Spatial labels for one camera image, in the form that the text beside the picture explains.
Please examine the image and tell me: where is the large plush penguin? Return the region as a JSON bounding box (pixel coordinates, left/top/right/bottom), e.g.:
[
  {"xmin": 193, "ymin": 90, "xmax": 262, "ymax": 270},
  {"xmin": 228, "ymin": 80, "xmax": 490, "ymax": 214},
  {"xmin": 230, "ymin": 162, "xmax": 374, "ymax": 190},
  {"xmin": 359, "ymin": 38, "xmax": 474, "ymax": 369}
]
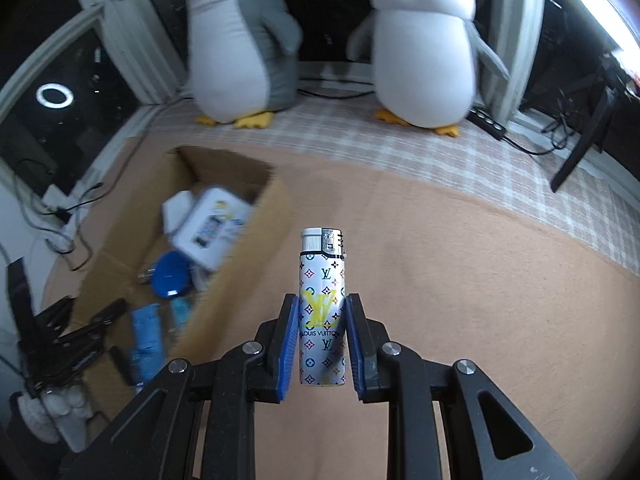
[{"xmin": 186, "ymin": 0, "xmax": 303, "ymax": 129}]

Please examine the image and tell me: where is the metal keyring with coin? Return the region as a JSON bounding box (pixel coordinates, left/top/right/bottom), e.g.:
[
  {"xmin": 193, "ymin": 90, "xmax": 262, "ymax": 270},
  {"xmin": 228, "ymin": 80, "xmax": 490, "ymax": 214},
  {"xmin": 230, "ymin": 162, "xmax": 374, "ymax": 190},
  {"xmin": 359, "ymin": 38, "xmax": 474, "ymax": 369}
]
[{"xmin": 137, "ymin": 266, "xmax": 154, "ymax": 284}]

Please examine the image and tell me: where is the brown cardboard box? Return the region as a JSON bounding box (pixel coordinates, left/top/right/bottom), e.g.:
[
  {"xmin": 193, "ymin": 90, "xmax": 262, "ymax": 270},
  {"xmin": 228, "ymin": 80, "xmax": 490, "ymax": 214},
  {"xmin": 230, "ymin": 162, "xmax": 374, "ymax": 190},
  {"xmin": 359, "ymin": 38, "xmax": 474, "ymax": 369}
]
[{"xmin": 74, "ymin": 145, "xmax": 292, "ymax": 421}]

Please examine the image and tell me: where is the black inline cable switch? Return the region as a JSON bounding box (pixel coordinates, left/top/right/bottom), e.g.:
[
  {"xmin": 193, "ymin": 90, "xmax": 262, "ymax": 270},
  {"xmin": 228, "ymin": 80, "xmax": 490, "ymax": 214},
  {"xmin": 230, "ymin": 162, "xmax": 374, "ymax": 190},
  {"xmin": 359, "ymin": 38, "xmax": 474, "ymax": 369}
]
[{"xmin": 466, "ymin": 106, "xmax": 506, "ymax": 141}]

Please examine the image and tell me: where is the white patterned lighter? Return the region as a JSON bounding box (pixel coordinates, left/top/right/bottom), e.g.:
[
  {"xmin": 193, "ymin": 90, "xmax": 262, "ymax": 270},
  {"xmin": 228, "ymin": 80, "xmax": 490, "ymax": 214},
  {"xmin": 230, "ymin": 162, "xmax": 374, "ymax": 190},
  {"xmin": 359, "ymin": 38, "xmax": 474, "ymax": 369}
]
[{"xmin": 298, "ymin": 226, "xmax": 346, "ymax": 387}]

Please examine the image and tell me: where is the black power cable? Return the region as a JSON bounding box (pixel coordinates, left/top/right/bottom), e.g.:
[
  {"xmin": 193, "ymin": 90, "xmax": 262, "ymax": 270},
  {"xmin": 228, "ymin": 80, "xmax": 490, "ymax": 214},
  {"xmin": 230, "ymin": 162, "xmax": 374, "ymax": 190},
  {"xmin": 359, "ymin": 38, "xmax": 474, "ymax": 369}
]
[{"xmin": 8, "ymin": 94, "xmax": 191, "ymax": 273}]

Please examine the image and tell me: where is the small plush penguin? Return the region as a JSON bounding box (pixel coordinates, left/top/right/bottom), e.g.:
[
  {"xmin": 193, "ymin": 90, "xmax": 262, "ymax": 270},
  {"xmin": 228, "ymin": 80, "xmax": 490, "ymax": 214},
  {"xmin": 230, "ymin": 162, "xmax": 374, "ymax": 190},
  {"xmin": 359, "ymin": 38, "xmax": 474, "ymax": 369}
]
[{"xmin": 346, "ymin": 0, "xmax": 510, "ymax": 138}]

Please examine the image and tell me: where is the white USB charger plug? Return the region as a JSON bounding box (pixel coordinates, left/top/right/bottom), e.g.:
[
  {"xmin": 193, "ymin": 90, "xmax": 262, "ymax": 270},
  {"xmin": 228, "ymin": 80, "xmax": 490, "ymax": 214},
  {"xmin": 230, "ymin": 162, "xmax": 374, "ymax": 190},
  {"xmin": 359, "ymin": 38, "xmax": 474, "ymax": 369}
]
[{"xmin": 162, "ymin": 190, "xmax": 195, "ymax": 237}]

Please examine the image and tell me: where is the blue round tape measure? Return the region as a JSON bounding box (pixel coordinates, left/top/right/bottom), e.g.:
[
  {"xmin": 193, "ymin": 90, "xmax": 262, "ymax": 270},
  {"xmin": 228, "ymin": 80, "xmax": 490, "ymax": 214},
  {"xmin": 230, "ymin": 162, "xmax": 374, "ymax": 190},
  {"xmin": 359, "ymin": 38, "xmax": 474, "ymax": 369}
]
[{"xmin": 151, "ymin": 250, "xmax": 192, "ymax": 299}]

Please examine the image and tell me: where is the checkered cloth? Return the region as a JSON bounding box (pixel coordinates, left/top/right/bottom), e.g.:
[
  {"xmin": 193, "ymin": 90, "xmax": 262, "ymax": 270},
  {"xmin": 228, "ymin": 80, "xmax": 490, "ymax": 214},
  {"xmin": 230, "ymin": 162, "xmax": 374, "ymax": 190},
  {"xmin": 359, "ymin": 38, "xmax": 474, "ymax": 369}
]
[{"xmin": 148, "ymin": 98, "xmax": 639, "ymax": 273}]

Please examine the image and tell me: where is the white ring light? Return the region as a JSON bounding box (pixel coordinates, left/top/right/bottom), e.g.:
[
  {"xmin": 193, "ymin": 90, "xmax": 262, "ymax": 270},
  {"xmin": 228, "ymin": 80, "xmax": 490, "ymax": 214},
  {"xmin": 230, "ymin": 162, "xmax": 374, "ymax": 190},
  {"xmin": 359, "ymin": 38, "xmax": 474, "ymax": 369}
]
[{"xmin": 580, "ymin": 0, "xmax": 639, "ymax": 55}]

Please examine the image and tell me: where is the black cylinder tube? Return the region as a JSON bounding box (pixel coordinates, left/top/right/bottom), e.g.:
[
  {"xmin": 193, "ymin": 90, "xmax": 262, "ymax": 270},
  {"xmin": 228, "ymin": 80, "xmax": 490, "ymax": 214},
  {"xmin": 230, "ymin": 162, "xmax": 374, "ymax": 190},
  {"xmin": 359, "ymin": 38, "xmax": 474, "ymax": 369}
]
[{"xmin": 108, "ymin": 346, "xmax": 131, "ymax": 382}]

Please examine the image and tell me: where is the clear plastic card reader box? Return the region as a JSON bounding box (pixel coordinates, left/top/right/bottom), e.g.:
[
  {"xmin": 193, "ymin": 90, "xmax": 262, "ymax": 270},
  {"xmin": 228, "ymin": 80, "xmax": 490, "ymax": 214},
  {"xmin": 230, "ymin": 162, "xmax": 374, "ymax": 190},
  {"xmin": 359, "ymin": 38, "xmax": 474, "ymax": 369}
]
[{"xmin": 170, "ymin": 186, "xmax": 253, "ymax": 273}]

